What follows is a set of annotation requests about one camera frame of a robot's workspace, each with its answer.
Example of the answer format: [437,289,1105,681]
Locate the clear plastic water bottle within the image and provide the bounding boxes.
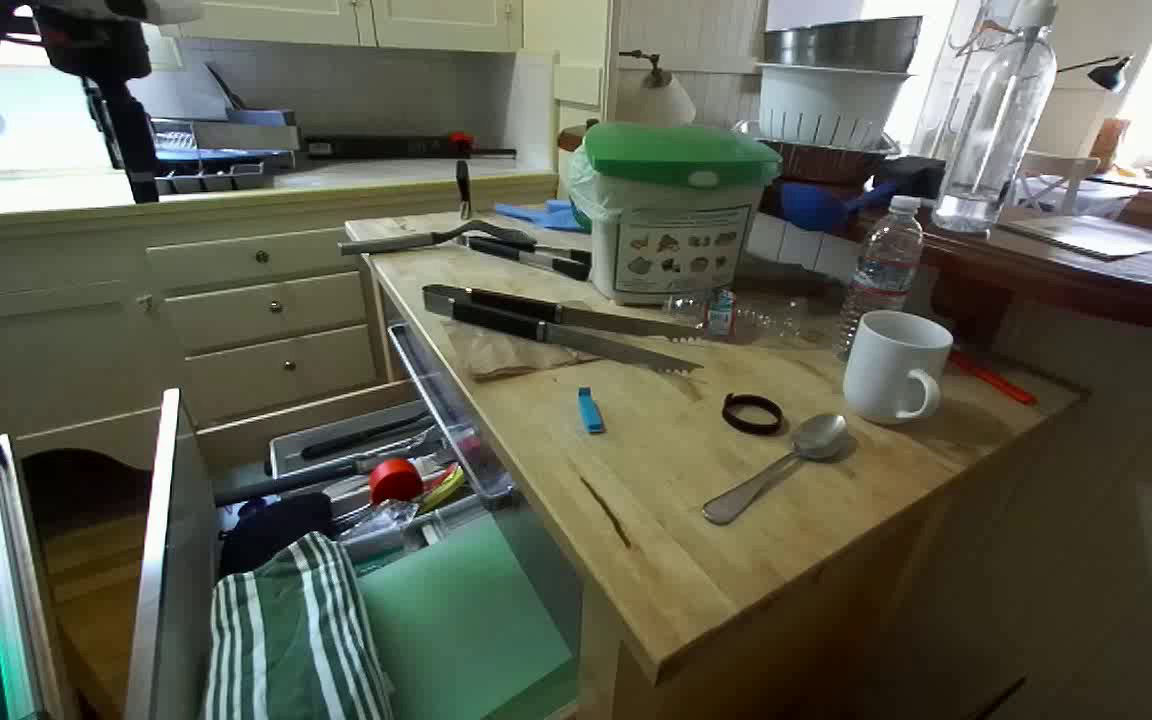
[843,191,927,351]

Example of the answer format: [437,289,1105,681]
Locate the black desk lamp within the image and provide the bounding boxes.
[1054,51,1136,96]

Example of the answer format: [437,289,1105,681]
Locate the dark quilted pot holder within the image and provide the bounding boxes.
[212,487,340,579]

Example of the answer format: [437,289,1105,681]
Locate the blue cloth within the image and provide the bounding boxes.
[491,195,593,238]

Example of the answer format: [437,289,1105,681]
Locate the metal spoon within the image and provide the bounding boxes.
[701,407,857,528]

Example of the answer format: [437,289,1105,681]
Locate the small clear bottle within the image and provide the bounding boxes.
[701,284,741,339]

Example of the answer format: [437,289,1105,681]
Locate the white ceramic mug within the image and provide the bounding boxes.
[840,310,955,434]

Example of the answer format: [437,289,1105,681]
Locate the clear cutlery tray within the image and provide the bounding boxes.
[261,395,521,566]

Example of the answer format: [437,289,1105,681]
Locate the grey kitchen appliance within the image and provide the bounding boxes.
[147,59,306,199]

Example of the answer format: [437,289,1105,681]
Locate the green white striped towel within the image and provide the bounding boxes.
[202,528,398,720]

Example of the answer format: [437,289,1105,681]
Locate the black spatula with steel handle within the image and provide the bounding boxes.
[338,216,500,260]

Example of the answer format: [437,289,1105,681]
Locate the stainless steel pot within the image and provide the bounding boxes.
[760,13,927,78]

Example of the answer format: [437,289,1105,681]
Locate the green cutting mat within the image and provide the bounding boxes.
[355,513,585,720]

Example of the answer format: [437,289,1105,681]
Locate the red flat stick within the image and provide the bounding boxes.
[949,348,1046,414]

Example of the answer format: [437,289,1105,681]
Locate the slim black tongs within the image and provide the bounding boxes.
[464,228,595,284]

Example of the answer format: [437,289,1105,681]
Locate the black rubber ring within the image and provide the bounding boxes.
[718,387,790,441]

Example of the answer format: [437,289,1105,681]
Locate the steel sided kitchen drawer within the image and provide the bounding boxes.
[121,317,593,720]

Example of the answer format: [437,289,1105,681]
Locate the cream base cabinet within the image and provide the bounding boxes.
[0,195,387,434]

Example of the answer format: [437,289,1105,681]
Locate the white colander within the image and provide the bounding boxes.
[753,63,914,153]

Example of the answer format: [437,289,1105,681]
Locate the white wall cabinet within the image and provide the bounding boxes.
[153,0,529,55]

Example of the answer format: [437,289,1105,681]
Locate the tall clear glass bottle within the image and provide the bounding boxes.
[927,0,1064,239]

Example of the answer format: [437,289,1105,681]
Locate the white shade table lamp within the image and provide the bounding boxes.
[610,47,703,133]

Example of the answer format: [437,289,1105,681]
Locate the steel tongs with black grips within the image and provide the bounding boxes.
[420,281,708,379]

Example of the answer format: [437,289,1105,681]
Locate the small blue plastic item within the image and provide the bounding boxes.
[571,383,610,441]

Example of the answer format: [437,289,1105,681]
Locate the white paper sheet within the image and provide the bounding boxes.
[1000,207,1152,266]

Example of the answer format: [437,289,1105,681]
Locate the long black counter rack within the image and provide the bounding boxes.
[296,129,521,170]

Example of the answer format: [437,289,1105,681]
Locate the white bin with green lid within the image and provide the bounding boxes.
[562,117,790,314]

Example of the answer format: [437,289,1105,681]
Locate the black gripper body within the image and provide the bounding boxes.
[30,0,158,86]

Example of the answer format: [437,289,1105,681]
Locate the dark brown wooden counter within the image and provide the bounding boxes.
[921,191,1152,338]

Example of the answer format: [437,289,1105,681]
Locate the yellow green kitchen utensil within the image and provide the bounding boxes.
[412,462,473,516]

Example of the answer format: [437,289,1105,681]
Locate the red kitchen utensil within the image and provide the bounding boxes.
[363,453,429,510]

